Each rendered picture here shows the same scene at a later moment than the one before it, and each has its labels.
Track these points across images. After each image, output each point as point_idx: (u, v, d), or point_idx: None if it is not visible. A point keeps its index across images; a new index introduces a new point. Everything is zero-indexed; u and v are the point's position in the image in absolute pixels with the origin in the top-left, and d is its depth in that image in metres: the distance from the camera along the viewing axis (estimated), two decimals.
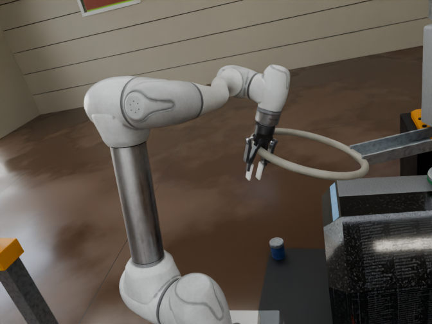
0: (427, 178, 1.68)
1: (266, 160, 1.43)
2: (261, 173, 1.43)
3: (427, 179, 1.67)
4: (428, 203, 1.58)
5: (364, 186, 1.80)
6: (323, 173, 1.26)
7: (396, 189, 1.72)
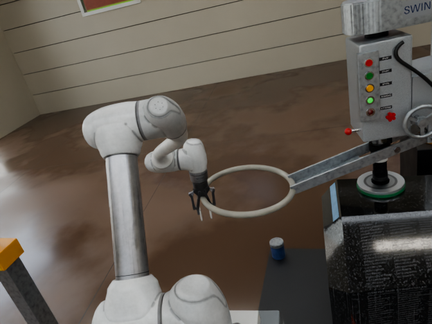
0: (393, 195, 1.67)
1: (212, 204, 1.84)
2: (211, 214, 1.85)
3: (395, 193, 1.67)
4: (428, 203, 1.58)
5: None
6: (239, 215, 1.63)
7: None
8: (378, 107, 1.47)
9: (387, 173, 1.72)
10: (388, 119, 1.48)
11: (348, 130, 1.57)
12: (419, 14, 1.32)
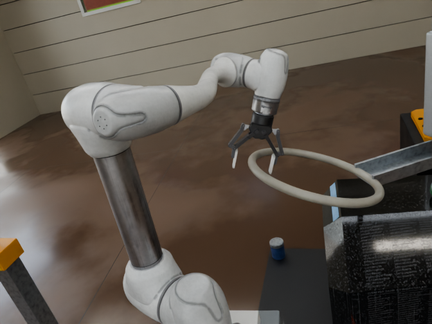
0: None
1: (279, 152, 1.29)
2: (272, 166, 1.30)
3: None
4: (428, 203, 1.58)
5: (364, 186, 1.80)
6: (343, 202, 1.09)
7: (396, 189, 1.72)
8: None
9: None
10: None
11: None
12: None
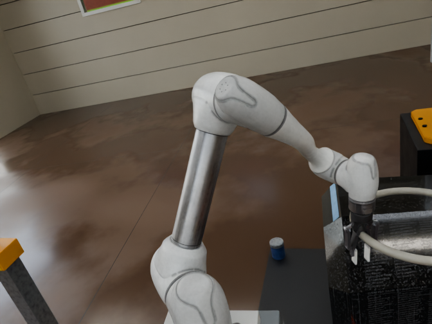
0: None
1: None
2: (369, 256, 1.37)
3: None
4: (428, 203, 1.58)
5: None
6: None
7: None
8: None
9: None
10: None
11: None
12: None
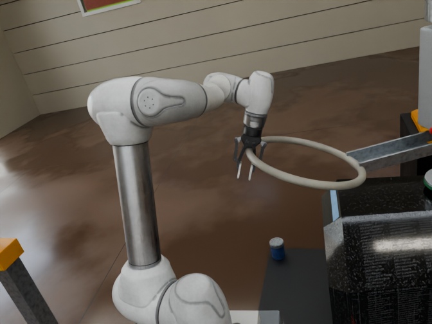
0: None
1: None
2: (250, 174, 1.51)
3: None
4: (428, 203, 1.58)
5: (364, 186, 1.80)
6: (320, 184, 1.25)
7: (396, 189, 1.72)
8: None
9: None
10: None
11: None
12: None
